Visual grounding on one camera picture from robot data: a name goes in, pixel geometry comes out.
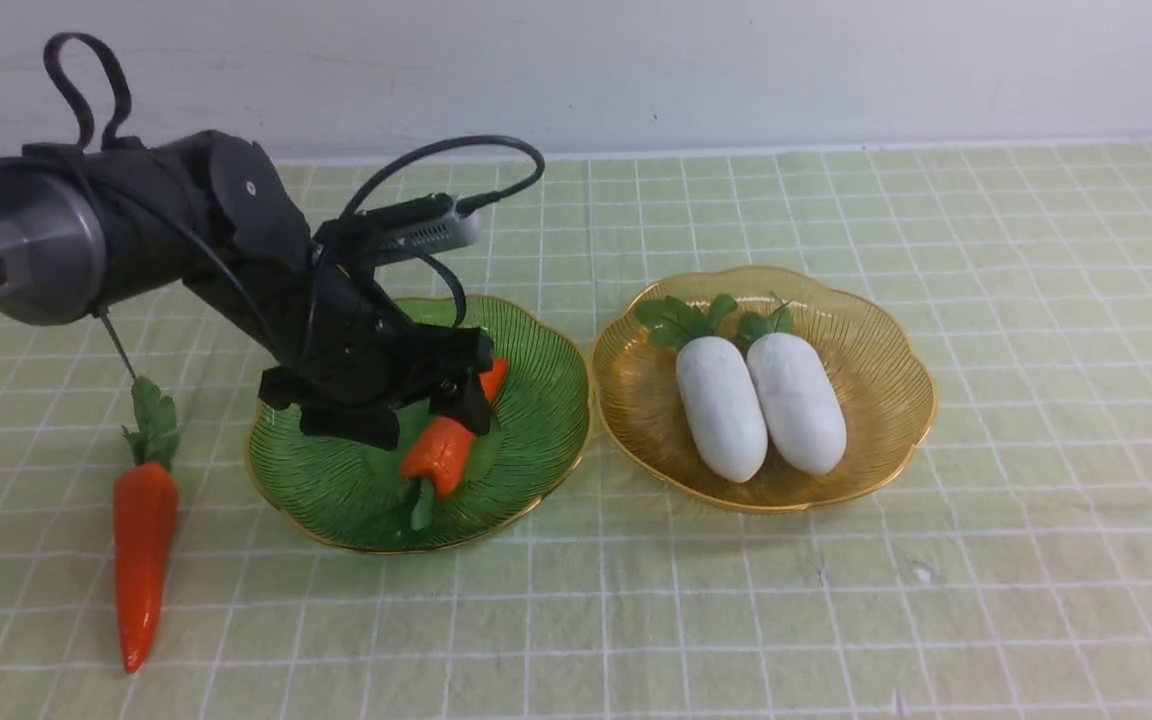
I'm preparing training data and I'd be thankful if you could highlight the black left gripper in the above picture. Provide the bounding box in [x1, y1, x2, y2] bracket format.
[259, 215, 494, 450]

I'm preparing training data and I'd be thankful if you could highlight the short orange toy carrot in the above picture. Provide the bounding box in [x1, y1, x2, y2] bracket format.
[399, 357, 510, 532]

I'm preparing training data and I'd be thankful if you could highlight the long orange toy carrot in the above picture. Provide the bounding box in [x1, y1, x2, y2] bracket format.
[111, 376, 180, 675]

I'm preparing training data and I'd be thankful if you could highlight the white toy radish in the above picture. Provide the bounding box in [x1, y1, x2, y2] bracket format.
[737, 305, 847, 477]
[632, 293, 770, 484]

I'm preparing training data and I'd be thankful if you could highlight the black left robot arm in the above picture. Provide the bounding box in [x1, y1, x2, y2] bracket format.
[0, 132, 493, 450]

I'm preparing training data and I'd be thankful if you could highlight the green glass plate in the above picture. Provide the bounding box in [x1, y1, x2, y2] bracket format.
[247, 295, 593, 553]

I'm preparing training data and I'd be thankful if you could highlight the amber glass plate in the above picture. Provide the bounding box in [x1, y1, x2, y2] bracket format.
[590, 265, 938, 515]

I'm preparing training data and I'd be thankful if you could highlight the green checked tablecloth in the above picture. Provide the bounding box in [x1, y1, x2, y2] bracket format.
[0, 143, 1152, 719]

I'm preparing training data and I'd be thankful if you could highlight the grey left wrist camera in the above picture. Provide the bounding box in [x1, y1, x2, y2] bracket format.
[339, 194, 480, 266]

